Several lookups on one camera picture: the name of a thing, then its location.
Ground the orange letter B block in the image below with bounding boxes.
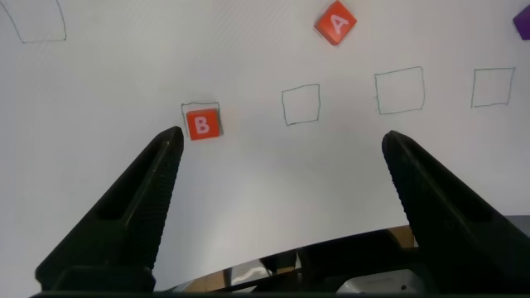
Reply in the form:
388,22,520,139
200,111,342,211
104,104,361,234
185,108,223,142

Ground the black white robot base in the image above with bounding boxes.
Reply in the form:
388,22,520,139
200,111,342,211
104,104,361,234
225,225,440,296

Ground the orange letter A block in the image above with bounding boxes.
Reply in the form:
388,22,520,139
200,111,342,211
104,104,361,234
313,0,358,46

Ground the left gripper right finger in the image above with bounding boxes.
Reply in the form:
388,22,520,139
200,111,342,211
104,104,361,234
381,130,530,296

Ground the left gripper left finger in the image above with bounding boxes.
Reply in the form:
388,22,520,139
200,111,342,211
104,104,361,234
35,126,186,293

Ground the purple letter I block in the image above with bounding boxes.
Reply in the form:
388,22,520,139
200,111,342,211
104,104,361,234
512,3,530,41

